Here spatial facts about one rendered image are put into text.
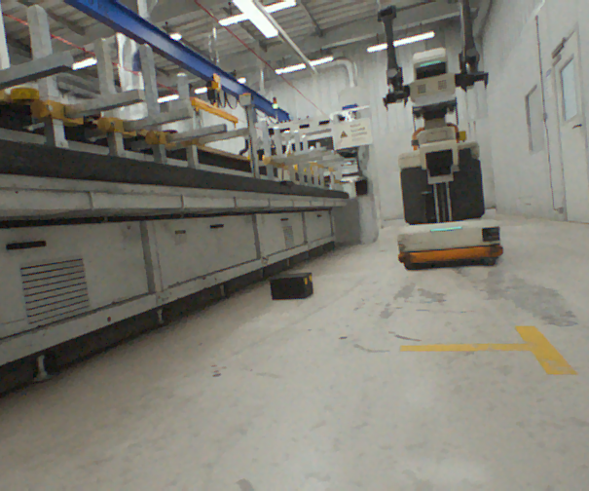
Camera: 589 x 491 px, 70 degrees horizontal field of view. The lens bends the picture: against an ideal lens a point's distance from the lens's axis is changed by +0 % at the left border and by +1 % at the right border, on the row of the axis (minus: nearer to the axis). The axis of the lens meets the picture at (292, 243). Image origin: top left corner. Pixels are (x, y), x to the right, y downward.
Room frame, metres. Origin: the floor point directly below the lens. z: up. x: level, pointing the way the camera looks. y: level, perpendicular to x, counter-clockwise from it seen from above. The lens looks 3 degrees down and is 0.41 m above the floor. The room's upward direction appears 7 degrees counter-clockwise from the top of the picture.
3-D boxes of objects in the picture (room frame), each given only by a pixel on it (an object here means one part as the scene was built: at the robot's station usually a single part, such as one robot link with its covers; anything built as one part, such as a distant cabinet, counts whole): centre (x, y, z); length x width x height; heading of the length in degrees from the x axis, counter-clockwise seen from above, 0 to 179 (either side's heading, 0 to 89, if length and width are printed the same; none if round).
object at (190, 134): (1.72, 0.41, 0.80); 0.43 x 0.03 x 0.04; 72
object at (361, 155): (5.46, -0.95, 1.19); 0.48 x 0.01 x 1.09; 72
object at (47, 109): (1.25, 0.64, 0.81); 0.14 x 0.06 x 0.05; 162
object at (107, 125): (1.49, 0.56, 0.81); 0.14 x 0.06 x 0.05; 162
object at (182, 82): (1.94, 0.41, 0.90); 0.04 x 0.04 x 0.48; 72
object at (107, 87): (1.47, 0.57, 0.87); 0.04 x 0.04 x 0.48; 72
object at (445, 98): (2.68, -0.99, 0.99); 0.28 x 0.16 x 0.22; 71
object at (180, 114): (1.48, 0.49, 0.81); 0.43 x 0.03 x 0.04; 72
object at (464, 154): (2.77, -1.09, 0.68); 0.28 x 0.27 x 0.25; 71
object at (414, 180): (3.04, -1.11, 0.59); 0.55 x 0.34 x 0.83; 71
